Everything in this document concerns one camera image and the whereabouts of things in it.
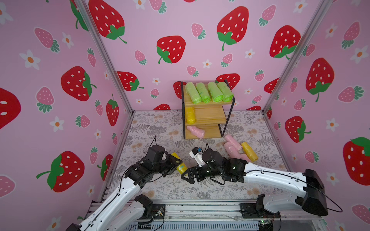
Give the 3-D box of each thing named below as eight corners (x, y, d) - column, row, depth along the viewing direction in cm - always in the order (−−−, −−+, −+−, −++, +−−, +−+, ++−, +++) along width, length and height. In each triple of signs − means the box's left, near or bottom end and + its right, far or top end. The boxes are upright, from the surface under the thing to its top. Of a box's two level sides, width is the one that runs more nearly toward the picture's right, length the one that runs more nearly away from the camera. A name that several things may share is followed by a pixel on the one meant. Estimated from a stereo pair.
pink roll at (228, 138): (237, 153, 97) (238, 151, 95) (223, 138, 106) (224, 136, 103) (242, 150, 99) (244, 147, 96) (228, 136, 107) (230, 133, 104)
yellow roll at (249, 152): (249, 163, 94) (251, 160, 91) (238, 146, 102) (240, 143, 99) (257, 160, 95) (259, 158, 92) (246, 144, 103) (247, 141, 100)
